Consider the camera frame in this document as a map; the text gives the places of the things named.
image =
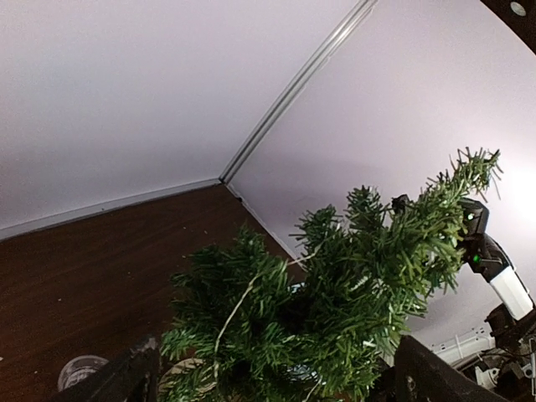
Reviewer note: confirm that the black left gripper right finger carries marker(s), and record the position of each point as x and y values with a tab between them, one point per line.
422	376

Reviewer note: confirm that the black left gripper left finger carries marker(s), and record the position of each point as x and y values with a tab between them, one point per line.
132	376

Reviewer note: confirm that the small green christmas tree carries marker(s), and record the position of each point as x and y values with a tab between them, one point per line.
265	328

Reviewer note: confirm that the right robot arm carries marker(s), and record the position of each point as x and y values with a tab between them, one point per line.
514	320

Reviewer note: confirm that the clear drinking glass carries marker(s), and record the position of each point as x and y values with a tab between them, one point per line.
78	369

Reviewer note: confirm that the front aluminium rail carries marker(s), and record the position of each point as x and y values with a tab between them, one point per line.
456	345

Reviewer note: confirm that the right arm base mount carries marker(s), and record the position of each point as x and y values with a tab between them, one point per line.
508	372

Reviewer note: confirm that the right aluminium frame post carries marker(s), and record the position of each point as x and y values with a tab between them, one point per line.
325	51

